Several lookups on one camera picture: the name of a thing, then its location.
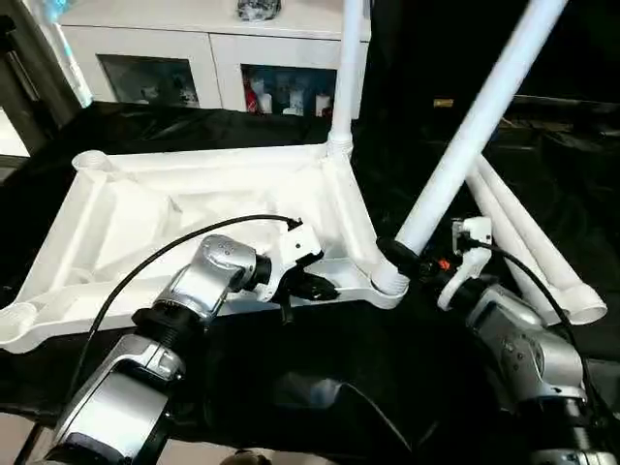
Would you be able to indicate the white plastic table leg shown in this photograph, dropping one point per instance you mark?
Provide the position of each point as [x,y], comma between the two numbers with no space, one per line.
[475,126]
[528,260]
[542,235]
[349,68]

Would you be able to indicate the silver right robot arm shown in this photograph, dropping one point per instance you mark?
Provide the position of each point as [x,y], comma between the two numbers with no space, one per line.
[528,349]

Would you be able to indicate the black plastic mat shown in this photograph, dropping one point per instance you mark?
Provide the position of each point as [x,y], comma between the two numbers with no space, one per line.
[368,387]

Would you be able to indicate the red carton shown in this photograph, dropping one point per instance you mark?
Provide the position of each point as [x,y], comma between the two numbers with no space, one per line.
[253,95]

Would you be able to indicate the black cabinet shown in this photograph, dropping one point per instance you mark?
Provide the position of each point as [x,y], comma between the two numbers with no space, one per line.
[426,48]

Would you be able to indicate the white cabinet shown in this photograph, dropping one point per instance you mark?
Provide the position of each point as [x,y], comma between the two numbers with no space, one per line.
[194,44]

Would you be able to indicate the shiny dark bundle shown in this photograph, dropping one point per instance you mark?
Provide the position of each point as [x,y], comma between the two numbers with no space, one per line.
[260,9]

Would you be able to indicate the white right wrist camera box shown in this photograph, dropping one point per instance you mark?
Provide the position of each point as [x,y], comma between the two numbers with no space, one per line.
[465,257]

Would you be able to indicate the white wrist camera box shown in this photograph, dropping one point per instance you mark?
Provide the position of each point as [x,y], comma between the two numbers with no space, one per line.
[465,257]
[291,250]

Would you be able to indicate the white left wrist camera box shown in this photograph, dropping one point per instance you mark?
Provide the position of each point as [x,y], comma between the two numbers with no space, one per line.
[291,250]

